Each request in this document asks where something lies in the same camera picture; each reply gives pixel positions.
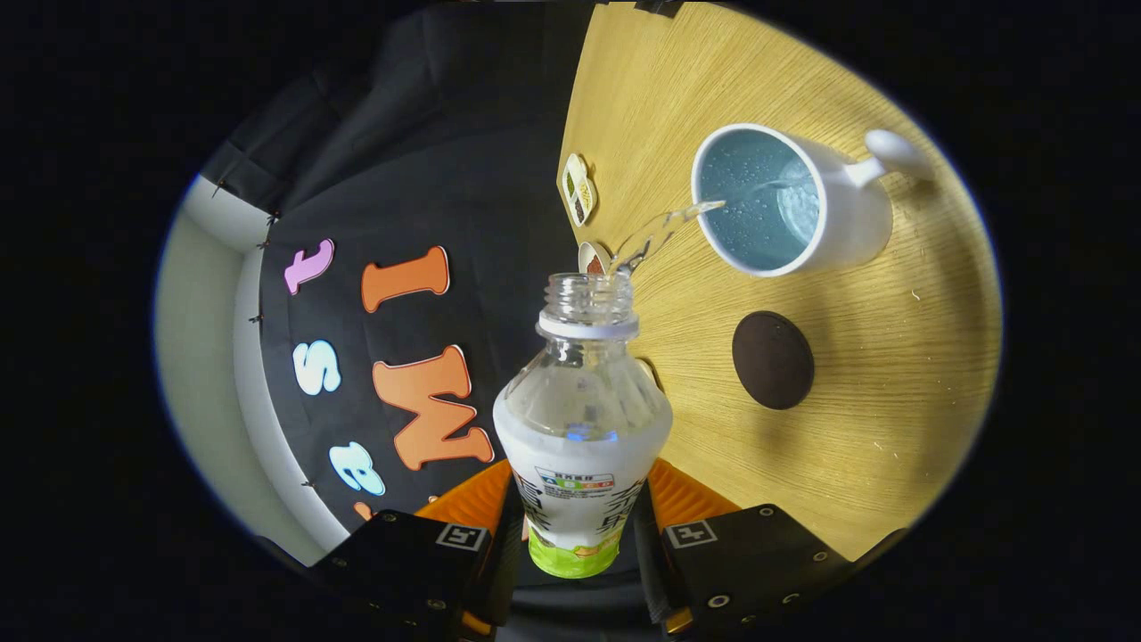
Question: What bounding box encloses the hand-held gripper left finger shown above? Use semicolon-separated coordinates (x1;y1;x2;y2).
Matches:
312;459;524;638

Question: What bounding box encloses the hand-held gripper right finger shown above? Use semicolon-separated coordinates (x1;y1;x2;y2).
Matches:
630;457;848;638

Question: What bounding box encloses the clear bottle with white label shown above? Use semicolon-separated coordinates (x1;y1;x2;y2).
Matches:
493;273;674;579

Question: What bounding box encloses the dark brown round coaster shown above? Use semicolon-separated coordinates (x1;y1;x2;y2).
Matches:
732;310;815;411

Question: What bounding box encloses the clear juice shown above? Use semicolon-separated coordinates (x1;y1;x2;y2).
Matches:
611;177;808;277

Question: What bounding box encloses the white cup with blue inside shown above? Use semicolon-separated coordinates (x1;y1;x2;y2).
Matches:
691;123;932;278

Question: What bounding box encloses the wooden table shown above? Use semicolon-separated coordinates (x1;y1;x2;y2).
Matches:
557;0;1001;563

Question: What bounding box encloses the white divided snack tray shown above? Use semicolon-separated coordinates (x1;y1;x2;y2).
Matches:
562;152;598;227

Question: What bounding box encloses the black backdrop cloth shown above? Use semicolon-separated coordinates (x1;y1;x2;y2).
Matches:
201;0;598;536

